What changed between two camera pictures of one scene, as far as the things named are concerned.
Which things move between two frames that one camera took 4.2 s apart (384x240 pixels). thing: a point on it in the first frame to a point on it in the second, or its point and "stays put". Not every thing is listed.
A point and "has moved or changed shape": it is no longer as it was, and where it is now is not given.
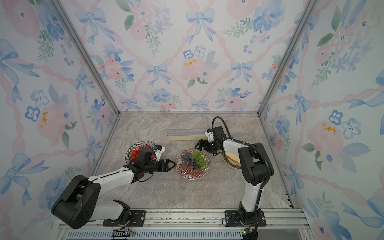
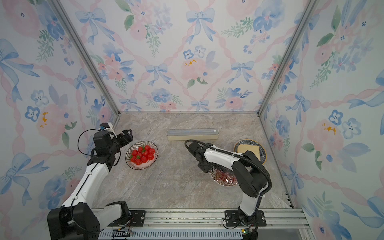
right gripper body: [211, 146] to [204, 166]
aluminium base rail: [192, 224] stays put
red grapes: [190, 171] to [224, 176]
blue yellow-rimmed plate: [230, 162] has moved or changed shape
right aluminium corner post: [311, 8] stays put
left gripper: [166, 167] to [129, 136]
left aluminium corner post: [87, 54] stays put
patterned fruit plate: [192, 164] to [223, 176]
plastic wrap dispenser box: [187, 135] stays put
